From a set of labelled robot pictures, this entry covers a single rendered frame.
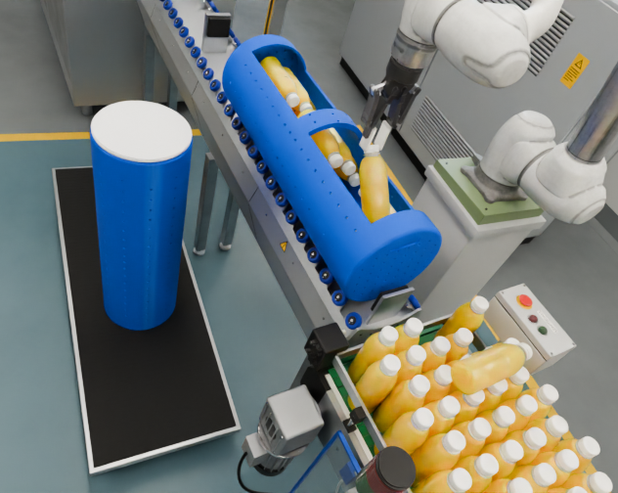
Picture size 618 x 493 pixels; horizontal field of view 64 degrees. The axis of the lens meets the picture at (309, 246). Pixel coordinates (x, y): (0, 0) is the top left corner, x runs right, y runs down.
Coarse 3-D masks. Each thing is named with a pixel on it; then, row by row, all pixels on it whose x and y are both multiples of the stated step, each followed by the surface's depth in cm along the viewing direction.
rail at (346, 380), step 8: (336, 360) 116; (336, 368) 116; (344, 368) 115; (344, 376) 114; (344, 384) 115; (352, 384) 112; (352, 392) 112; (352, 400) 113; (360, 400) 110; (368, 416) 108; (368, 424) 109; (376, 432) 106; (376, 440) 107; (408, 488) 100
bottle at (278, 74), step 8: (272, 56) 159; (264, 64) 157; (272, 64) 156; (280, 64) 157; (272, 72) 154; (280, 72) 153; (272, 80) 154; (280, 80) 152; (288, 80) 152; (280, 88) 151; (288, 88) 151
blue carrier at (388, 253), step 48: (240, 48) 156; (288, 48) 159; (240, 96) 153; (288, 144) 135; (288, 192) 136; (336, 192) 122; (336, 240) 120; (384, 240) 112; (432, 240) 122; (384, 288) 131
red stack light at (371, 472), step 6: (372, 462) 76; (372, 468) 75; (366, 474) 76; (372, 474) 74; (372, 480) 74; (378, 480) 73; (372, 486) 75; (378, 486) 73; (384, 486) 72; (378, 492) 74; (384, 492) 73; (390, 492) 73; (396, 492) 72; (402, 492) 73
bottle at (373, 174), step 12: (372, 156) 121; (360, 168) 122; (372, 168) 120; (384, 168) 121; (360, 180) 123; (372, 180) 120; (384, 180) 121; (372, 192) 121; (384, 192) 121; (372, 204) 121; (384, 204) 122; (372, 216) 122; (384, 216) 122
